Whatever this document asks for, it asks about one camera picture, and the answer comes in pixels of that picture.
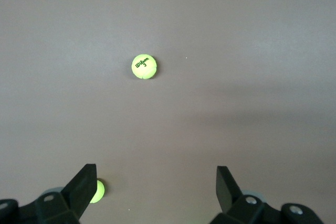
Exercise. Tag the yellow green tennis ball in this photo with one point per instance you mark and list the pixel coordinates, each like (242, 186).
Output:
(144, 70)
(100, 191)

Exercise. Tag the brown table cover mat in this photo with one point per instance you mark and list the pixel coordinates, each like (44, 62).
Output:
(236, 24)

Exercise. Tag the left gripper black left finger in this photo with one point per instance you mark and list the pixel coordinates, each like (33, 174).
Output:
(78, 190)

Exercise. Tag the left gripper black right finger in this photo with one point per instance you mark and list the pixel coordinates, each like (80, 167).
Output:
(228, 195)

